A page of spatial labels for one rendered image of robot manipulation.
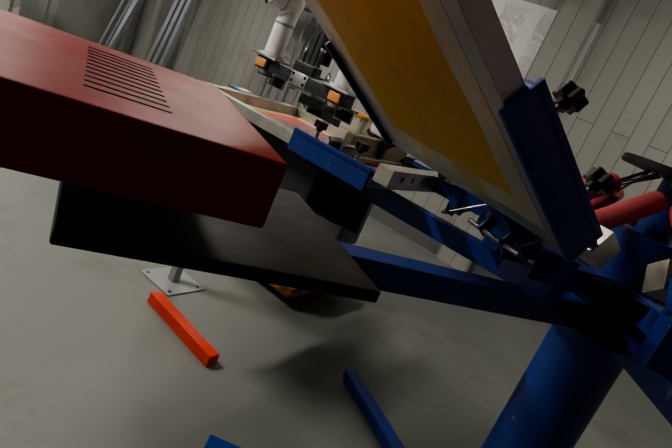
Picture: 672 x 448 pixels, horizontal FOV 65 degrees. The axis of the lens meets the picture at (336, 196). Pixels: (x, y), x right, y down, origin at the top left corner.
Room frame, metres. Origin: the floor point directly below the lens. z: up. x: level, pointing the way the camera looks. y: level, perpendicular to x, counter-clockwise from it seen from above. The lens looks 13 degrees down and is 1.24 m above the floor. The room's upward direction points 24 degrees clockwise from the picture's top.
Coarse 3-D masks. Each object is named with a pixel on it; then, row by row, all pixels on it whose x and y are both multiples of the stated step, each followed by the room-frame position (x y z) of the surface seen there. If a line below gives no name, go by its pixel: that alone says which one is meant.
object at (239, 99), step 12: (228, 96) 1.78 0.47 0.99; (240, 96) 2.00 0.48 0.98; (252, 96) 2.06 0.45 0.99; (240, 108) 1.74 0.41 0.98; (252, 108) 1.75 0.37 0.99; (276, 108) 2.19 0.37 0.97; (288, 108) 2.26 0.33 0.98; (300, 108) 2.34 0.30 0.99; (252, 120) 1.70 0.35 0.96; (264, 120) 1.68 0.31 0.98; (312, 120) 2.26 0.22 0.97; (276, 132) 1.65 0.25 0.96; (288, 132) 1.63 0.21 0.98; (336, 132) 2.19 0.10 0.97; (372, 180) 1.48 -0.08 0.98
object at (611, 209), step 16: (640, 176) 1.37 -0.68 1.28; (656, 176) 1.36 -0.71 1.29; (656, 192) 1.24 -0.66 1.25; (464, 208) 1.55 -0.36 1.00; (608, 208) 1.18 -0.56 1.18; (624, 208) 1.18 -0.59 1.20; (640, 208) 1.19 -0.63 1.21; (656, 208) 1.21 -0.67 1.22; (608, 224) 1.15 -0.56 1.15; (544, 240) 1.11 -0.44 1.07
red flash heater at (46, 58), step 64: (0, 64) 0.52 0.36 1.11; (64, 64) 0.64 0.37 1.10; (128, 64) 0.84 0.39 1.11; (0, 128) 0.48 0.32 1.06; (64, 128) 0.51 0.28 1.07; (128, 128) 0.54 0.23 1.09; (192, 128) 0.60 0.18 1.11; (128, 192) 0.55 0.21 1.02; (192, 192) 0.58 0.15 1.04; (256, 192) 0.62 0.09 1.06
